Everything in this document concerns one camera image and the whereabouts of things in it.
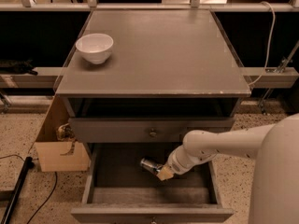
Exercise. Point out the black bar on floor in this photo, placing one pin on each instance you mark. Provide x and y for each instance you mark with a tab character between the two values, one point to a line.
12	196

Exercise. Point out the cardboard box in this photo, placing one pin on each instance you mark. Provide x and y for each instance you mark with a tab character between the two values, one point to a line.
56	150

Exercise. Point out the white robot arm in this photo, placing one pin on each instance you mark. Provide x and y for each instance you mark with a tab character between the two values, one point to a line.
275	148

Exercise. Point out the grey upper drawer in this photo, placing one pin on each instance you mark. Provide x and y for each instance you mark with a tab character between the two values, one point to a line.
144	130

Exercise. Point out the grey drawer cabinet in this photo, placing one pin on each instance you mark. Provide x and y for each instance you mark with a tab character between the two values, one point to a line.
164	64

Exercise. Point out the black object on shelf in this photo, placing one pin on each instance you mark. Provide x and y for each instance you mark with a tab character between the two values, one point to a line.
17	67

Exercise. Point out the white bowl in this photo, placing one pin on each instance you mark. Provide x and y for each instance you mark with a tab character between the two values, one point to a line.
95	48

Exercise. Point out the open grey middle drawer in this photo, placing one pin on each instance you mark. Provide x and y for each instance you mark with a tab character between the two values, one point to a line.
119	191

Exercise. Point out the redbull can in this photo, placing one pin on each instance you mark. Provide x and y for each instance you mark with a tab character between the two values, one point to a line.
151	165

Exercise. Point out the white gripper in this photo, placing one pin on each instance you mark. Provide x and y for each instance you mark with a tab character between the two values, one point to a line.
176	164

